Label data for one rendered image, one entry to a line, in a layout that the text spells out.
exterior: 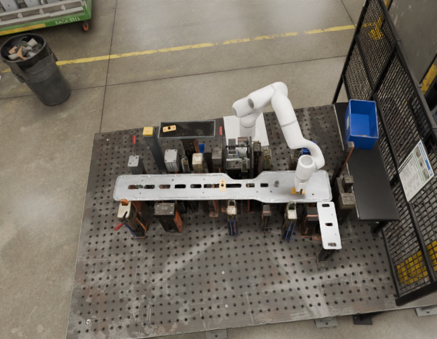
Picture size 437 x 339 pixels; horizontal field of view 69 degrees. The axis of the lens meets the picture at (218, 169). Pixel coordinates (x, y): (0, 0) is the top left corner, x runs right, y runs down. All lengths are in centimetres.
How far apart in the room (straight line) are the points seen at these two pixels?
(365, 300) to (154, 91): 315
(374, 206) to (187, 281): 122
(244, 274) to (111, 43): 385
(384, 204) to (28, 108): 402
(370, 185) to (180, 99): 254
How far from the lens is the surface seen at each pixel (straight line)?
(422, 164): 187
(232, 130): 255
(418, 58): 414
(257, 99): 179
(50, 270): 335
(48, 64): 416
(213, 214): 228
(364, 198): 208
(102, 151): 280
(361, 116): 244
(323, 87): 407
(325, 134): 271
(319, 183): 210
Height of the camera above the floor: 279
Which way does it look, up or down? 58 degrees down
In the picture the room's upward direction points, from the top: 8 degrees counter-clockwise
